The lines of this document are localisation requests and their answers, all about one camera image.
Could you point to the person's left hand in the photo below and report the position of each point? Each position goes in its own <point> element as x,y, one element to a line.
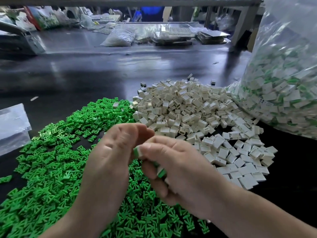
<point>111,171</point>

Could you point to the person's right hand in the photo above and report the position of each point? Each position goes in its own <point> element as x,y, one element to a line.
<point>183,173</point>

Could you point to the green and white assembled part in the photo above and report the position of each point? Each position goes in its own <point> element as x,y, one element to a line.
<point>136,152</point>
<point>161,172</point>

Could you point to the pile of white plastic caps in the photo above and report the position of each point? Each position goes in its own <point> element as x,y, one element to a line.
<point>198,106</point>

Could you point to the pile of green plastic clips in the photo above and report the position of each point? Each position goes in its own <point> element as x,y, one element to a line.
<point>44,156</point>

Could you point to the clear plastic bag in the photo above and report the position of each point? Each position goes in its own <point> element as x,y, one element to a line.
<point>282,89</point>

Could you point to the person's left forearm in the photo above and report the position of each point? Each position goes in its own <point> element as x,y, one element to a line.
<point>64,229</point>

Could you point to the small green plastic part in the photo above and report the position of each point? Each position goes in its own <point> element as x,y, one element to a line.
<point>5,179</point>

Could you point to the small clear bag of parts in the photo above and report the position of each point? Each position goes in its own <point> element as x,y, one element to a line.
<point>118,38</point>

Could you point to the stack of clear flat bags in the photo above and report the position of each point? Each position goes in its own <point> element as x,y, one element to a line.
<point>14,129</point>

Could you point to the dark flat tray stack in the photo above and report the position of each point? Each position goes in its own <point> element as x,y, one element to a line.
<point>213,37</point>

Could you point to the grey heat sealer machine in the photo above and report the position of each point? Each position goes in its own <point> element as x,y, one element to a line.
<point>21,41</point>

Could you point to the blue crate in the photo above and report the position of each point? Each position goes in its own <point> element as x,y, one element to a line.
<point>150,13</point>

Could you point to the grey metal horizontal bar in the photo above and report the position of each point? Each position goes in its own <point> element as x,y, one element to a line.
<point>148,3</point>

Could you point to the grey metal slanted post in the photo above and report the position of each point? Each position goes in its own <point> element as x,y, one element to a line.
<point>245,19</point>

